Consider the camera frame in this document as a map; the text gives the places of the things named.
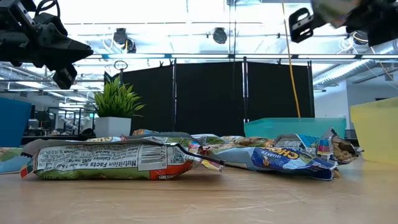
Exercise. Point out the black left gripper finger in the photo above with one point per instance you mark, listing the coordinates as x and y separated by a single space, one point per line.
68 62
71 49

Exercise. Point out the blue chocolate chip granola bar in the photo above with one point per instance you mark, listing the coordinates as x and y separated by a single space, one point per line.
107 139
93 161

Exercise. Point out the brown orange granola bar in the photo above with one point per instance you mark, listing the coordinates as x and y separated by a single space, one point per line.
252 142

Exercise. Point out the white blue granola bar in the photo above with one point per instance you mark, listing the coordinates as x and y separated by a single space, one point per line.
342 149

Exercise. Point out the blue green Chewy granola bar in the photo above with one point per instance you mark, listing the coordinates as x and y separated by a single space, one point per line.
280 158

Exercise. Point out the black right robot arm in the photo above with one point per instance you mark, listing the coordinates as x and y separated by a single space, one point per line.
385 21

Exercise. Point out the black ceiling fixture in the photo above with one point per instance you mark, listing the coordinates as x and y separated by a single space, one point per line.
360 38
120 35
219 35

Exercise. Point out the background robot workstation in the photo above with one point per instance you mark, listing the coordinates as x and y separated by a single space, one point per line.
62 121

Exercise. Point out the blue plastic bin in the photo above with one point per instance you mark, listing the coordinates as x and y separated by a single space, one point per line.
12 121

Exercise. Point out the green plant in white pot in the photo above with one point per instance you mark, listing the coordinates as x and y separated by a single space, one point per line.
112 126

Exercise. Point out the teal plastic bin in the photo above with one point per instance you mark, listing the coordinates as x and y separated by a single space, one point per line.
280 127

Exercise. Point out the black folding partition screen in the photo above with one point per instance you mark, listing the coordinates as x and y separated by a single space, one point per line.
208 99

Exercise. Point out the yellow plastic bin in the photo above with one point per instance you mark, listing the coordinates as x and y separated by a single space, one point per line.
376 130

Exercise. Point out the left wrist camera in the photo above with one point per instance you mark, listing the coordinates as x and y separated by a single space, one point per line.
53 25

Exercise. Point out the silver ventilation duct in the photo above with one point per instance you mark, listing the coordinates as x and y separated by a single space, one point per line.
342 73

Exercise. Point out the black aluminium rig frame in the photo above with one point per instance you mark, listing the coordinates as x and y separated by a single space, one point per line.
199 56

